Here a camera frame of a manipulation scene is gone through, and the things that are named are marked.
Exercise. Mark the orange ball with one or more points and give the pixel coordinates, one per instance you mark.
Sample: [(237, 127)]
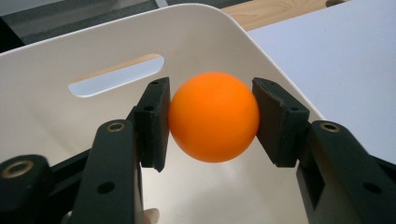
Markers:
[(214, 117)]

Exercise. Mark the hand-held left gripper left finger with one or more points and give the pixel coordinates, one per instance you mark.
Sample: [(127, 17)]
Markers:
[(115, 174)]

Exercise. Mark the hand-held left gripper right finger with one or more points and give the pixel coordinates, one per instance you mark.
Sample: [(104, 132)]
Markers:
[(342, 174)]

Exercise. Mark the white plastic bin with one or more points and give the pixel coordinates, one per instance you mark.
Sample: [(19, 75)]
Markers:
[(62, 130)]

